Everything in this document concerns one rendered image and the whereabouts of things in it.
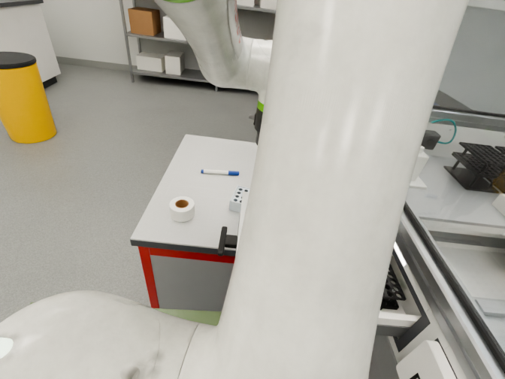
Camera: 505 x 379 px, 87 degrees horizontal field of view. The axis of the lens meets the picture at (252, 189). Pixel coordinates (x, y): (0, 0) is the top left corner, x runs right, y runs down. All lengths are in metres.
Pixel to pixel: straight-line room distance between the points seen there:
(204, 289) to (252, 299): 0.76
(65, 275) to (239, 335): 1.62
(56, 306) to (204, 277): 0.63
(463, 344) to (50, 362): 0.47
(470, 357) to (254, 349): 0.38
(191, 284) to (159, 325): 0.67
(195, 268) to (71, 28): 4.69
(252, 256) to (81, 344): 0.14
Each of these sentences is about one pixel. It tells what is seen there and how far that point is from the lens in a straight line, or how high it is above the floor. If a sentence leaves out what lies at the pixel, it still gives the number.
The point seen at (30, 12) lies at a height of 0.79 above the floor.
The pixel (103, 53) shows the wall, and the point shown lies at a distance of 5.10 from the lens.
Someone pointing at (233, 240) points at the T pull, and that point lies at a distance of 0.55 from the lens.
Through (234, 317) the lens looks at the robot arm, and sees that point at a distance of 0.19.
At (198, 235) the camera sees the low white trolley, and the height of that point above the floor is 0.76.
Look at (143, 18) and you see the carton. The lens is 4.31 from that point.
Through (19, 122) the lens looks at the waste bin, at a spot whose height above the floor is 0.20.
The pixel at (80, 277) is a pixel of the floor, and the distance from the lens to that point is 1.73.
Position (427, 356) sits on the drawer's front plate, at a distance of 0.54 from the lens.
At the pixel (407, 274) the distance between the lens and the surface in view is 0.59.
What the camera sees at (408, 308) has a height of 0.85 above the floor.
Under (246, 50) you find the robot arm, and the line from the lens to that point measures 0.59.
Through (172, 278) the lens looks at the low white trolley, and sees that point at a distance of 0.90.
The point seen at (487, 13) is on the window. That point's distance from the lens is 0.61.
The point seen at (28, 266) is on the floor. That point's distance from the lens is 1.90.
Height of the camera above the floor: 1.32
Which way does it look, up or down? 37 degrees down
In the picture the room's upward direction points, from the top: 8 degrees clockwise
